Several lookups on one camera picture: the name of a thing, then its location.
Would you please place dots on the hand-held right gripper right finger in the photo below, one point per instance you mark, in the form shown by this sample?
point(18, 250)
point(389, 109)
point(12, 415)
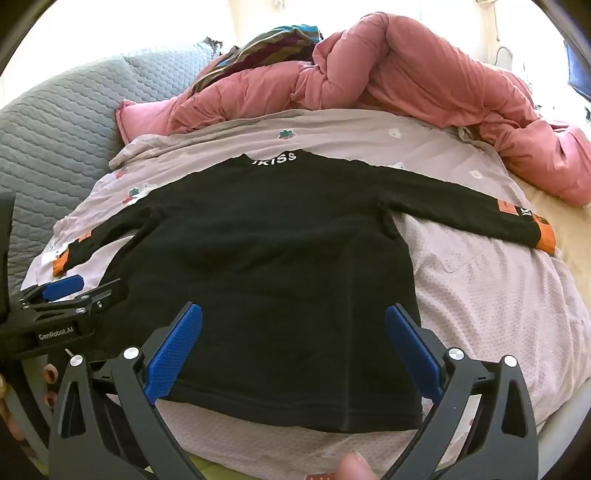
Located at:
point(413, 350)

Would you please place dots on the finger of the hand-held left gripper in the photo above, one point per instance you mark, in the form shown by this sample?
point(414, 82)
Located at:
point(64, 286)
point(101, 295)

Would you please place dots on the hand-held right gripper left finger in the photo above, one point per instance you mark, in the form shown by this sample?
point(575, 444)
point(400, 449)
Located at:
point(173, 350)

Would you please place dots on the black sweater with orange cuffs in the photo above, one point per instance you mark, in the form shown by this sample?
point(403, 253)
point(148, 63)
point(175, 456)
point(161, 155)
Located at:
point(277, 258)

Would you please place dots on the person's left hand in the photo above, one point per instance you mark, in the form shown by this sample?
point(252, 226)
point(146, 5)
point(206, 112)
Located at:
point(48, 374)

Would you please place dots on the person's right hand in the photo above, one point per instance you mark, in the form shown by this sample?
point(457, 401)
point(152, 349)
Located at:
point(354, 467)

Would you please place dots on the lilac printed blanket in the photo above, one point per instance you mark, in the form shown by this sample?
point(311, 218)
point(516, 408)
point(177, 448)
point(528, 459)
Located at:
point(485, 286)

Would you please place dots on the grey quilted headboard cover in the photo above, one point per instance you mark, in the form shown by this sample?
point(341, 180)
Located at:
point(69, 124)

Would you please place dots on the pink pillow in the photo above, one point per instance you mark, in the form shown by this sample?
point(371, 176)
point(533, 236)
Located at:
point(138, 115)

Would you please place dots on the cream bed sheet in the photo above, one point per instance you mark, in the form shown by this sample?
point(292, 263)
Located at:
point(568, 221)

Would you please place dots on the pink duvet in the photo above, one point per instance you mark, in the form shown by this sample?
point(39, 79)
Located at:
point(415, 69)

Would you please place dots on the striped cloth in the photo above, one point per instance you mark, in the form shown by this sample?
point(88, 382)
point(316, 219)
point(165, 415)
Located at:
point(268, 46)

